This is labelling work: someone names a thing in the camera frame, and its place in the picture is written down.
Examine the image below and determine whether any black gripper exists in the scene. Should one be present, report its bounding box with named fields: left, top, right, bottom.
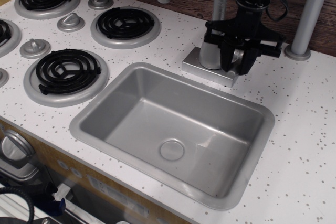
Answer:
left=204, top=7, right=286, bottom=74

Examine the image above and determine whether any silver faucet lever handle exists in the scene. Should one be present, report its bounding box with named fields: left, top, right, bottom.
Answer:
left=227, top=49, right=244, bottom=78

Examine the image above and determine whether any silver toy faucet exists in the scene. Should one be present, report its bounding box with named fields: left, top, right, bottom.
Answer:
left=158, top=0, right=238, bottom=88

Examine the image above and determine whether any grey support pole with base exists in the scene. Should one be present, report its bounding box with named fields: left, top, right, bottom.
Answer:
left=285, top=0, right=324, bottom=61

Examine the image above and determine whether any grey toy sink basin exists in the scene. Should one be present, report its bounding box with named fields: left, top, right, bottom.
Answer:
left=70, top=63, right=275, bottom=210

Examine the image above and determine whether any back right stove burner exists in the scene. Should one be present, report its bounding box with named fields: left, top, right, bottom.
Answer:
left=90, top=7, right=161, bottom=49

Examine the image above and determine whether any grey stove knob back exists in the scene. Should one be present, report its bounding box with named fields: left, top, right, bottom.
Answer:
left=88, top=0, right=114, bottom=10

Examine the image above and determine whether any grey stove knob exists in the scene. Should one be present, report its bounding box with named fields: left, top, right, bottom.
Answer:
left=88, top=0, right=114, bottom=10
left=19, top=39, right=51, bottom=59
left=57, top=13, right=85, bottom=33

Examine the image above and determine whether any grey stove knob middle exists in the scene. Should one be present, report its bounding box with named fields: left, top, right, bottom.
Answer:
left=57, top=13, right=85, bottom=33

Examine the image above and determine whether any front right stove burner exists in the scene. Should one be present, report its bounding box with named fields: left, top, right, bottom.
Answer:
left=24, top=49, right=109, bottom=108

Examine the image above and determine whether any back left stove burner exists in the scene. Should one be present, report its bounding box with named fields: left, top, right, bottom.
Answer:
left=14, top=0, right=80, bottom=20

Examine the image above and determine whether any grey stove knob front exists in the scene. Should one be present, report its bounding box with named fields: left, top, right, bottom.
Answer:
left=19, top=39, right=51, bottom=59

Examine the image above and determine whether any left edge stove burner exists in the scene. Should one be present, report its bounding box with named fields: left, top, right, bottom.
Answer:
left=1, top=19, right=22, bottom=57

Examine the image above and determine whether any grey stove knob left edge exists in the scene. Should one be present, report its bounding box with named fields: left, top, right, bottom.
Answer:
left=0, top=68, right=9, bottom=87

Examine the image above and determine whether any blue clamp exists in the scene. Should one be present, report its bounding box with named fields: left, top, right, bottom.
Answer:
left=49, top=198, right=66, bottom=216

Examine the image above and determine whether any silver oven dial knob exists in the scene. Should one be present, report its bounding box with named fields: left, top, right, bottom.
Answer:
left=1, top=130, right=35, bottom=169

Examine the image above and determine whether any black cable lower left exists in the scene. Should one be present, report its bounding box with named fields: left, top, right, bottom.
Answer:
left=0, top=186, right=37, bottom=222

